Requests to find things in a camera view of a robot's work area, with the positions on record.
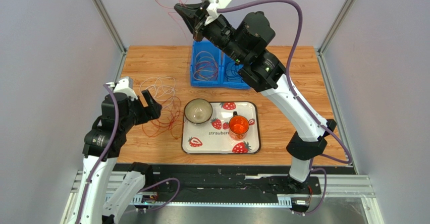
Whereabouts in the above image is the red cable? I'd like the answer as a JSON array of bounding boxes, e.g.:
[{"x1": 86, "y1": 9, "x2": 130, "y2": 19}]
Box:
[
  {"x1": 141, "y1": 94, "x2": 186, "y2": 139},
  {"x1": 192, "y1": 51, "x2": 220, "y2": 83}
]

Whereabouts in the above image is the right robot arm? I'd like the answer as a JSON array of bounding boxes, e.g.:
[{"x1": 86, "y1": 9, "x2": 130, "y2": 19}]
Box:
[{"x1": 174, "y1": 2, "x2": 337, "y2": 183}]

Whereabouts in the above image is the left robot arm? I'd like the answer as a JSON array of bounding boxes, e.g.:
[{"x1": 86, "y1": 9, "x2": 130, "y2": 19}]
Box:
[{"x1": 68, "y1": 90, "x2": 162, "y2": 223}]

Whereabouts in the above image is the left blue plastic bin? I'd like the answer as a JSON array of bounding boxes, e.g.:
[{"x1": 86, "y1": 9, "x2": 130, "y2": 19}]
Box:
[{"x1": 189, "y1": 40, "x2": 222, "y2": 88}]

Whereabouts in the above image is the blue plastic bin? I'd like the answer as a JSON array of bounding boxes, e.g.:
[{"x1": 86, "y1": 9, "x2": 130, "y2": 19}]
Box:
[
  {"x1": 221, "y1": 53, "x2": 250, "y2": 90},
  {"x1": 189, "y1": 40, "x2": 222, "y2": 88}
]

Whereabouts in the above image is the beige ceramic bowl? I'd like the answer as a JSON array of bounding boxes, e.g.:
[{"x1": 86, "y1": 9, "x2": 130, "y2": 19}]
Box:
[{"x1": 184, "y1": 98, "x2": 213, "y2": 124}]

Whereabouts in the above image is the right blue plastic bin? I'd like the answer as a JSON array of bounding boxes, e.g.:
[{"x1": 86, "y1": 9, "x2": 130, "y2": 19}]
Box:
[{"x1": 221, "y1": 53, "x2": 250, "y2": 90}]

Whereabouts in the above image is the strawberry print tray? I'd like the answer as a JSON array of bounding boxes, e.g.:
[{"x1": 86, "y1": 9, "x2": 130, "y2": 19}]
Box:
[{"x1": 182, "y1": 101, "x2": 261, "y2": 154}]

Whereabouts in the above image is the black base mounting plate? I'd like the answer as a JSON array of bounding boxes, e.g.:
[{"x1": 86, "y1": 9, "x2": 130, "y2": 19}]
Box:
[{"x1": 143, "y1": 164, "x2": 327, "y2": 204}]

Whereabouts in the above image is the orange transparent mug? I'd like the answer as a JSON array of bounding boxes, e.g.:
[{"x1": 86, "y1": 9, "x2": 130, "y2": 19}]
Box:
[{"x1": 228, "y1": 111, "x2": 250, "y2": 140}]

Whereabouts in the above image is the white cable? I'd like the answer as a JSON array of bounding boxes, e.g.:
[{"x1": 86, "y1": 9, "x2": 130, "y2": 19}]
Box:
[{"x1": 138, "y1": 76, "x2": 177, "y2": 103}]

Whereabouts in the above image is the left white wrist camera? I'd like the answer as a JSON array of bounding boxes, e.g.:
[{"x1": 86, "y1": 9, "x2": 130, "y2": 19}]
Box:
[{"x1": 106, "y1": 76, "x2": 138, "y2": 101}]

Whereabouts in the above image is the dark blue cable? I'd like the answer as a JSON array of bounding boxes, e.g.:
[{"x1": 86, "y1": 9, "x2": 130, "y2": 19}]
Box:
[{"x1": 224, "y1": 61, "x2": 244, "y2": 83}]

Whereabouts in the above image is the aluminium frame rail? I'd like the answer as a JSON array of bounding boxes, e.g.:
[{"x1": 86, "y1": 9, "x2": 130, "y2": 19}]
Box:
[{"x1": 60, "y1": 170, "x2": 385, "y2": 224}]

